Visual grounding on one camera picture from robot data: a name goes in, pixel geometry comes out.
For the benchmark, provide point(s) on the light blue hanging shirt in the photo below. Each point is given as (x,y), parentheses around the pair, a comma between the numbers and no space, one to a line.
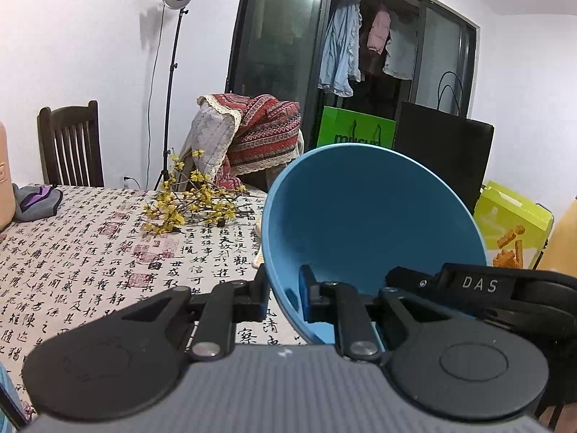
(338,54)

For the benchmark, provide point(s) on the blue bowl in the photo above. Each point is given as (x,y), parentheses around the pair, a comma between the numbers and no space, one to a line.
(369,216)

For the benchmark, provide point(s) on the pink ribbed suitcase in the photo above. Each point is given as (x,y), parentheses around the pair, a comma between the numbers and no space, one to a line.
(6,180)

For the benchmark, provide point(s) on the grey quilted cushion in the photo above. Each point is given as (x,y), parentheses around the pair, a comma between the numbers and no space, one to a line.
(207,135)

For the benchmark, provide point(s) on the grey and purple cloth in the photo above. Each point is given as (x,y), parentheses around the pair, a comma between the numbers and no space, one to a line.
(38,203)

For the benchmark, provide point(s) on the yellow bottle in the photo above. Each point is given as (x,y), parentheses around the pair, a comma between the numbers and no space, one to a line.
(563,243)

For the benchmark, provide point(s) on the dark wooden chair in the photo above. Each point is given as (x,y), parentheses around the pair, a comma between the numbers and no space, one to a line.
(70,144)

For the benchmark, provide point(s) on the red patterned blanket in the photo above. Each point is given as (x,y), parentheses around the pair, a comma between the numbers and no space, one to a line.
(266,131)

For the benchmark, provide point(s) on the white hanging garment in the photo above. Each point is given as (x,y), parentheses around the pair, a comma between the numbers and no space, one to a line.
(401,56)

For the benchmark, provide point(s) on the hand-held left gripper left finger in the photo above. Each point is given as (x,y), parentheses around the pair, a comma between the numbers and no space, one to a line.
(265,297)

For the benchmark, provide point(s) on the black paper bag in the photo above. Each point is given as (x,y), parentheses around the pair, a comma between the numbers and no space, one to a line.
(450,144)

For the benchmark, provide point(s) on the green paper bag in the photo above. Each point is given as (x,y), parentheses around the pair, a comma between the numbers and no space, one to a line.
(351,128)

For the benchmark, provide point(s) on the pink hanging garment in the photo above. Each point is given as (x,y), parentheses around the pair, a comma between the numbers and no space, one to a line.
(378,31)

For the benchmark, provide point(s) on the white and yellow work glove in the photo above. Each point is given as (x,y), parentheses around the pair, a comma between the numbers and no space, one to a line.
(259,261)

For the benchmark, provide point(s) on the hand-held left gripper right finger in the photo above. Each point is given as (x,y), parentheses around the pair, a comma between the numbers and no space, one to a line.
(304,297)

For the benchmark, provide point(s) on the yellow flower branch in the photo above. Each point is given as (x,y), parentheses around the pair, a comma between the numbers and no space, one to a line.
(198,203)

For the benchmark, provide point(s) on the black framed sliding glass door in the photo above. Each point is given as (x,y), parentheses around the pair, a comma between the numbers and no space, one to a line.
(279,31)

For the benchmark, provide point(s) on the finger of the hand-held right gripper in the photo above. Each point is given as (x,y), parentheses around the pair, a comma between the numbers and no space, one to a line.
(412,283)

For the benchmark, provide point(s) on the yellow-green snack box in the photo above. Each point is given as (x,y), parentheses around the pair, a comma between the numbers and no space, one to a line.
(509,216)

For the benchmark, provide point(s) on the calligraphy print tablecloth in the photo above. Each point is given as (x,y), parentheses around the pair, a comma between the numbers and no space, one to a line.
(90,270)

